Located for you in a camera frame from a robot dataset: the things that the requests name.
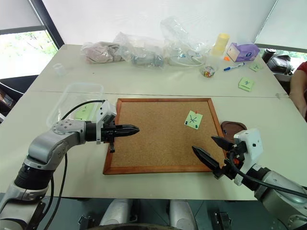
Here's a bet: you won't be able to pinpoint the black clamp bracket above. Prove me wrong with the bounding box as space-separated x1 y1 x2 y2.
213 210 233 228
77 215 97 229

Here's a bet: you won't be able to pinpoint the green loose sticky note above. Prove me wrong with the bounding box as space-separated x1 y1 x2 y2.
248 63 263 73

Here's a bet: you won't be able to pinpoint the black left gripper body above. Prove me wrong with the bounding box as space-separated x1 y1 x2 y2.
100 123 118 153

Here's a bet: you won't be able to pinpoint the blue whiteboard marker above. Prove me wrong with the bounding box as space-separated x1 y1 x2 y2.
223 62 246 72

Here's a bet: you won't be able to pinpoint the clear cup of colourful pins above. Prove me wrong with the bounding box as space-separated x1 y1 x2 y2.
200 56 220 79

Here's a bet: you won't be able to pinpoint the plastic bag with grey items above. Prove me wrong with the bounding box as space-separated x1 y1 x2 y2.
113 32 166 69

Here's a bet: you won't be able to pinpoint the small clear plastic cup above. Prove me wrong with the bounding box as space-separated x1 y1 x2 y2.
53 63 67 77

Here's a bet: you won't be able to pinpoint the brown wooden tray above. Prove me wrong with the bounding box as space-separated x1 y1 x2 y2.
220 120 248 142

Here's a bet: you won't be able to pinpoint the clear bag with white cable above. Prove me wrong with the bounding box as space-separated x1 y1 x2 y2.
160 15 214 69

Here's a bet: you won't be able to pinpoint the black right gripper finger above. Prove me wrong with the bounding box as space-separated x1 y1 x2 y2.
211 135 234 152
191 145 221 172

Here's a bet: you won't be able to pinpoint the green sticky note with drawing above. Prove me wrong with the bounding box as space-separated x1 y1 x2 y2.
184 110 204 130

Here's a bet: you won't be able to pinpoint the green sticky note pad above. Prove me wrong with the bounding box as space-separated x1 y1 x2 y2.
237 77 255 92

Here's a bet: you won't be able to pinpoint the black window frame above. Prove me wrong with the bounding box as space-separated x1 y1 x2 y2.
0 0 65 51

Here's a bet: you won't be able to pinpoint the person in red shirt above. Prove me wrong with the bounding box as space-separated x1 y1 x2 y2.
288 60 307 121

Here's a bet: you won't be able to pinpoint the wood-framed cork board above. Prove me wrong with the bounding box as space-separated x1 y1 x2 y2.
103 97 228 175

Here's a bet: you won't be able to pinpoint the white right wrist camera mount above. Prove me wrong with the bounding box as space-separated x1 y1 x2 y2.
233 128 264 186

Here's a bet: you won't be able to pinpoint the pale yellow cylinder cup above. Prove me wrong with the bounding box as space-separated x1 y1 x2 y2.
212 33 231 57

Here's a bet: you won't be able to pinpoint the purple tissue box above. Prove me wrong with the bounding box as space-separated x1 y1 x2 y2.
226 42 261 63

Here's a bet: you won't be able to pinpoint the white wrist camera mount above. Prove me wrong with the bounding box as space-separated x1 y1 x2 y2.
233 128 264 186
95 100 118 145

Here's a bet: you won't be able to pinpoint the dark chair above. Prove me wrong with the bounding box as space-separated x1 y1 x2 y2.
0 82 25 123

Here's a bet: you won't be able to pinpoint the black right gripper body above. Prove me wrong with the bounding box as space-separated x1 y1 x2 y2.
212 142 246 180

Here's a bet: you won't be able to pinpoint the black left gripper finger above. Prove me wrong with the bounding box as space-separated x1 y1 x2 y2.
116 124 141 133
116 130 141 138

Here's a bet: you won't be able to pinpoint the silver rounded robot leg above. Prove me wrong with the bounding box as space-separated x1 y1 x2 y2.
168 199 197 229
99 198 133 228

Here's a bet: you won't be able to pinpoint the clear plastic container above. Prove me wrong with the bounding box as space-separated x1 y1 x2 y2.
46 82 105 128

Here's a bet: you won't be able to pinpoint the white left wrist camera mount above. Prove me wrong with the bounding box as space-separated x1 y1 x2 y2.
95 100 118 145

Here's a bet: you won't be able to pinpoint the plastic bag with pink cloth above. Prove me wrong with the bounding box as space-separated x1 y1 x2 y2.
81 41 125 65

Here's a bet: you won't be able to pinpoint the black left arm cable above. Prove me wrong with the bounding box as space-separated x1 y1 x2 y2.
42 99 106 230

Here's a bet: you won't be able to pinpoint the black bag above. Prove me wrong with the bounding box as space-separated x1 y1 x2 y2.
260 47 296 78

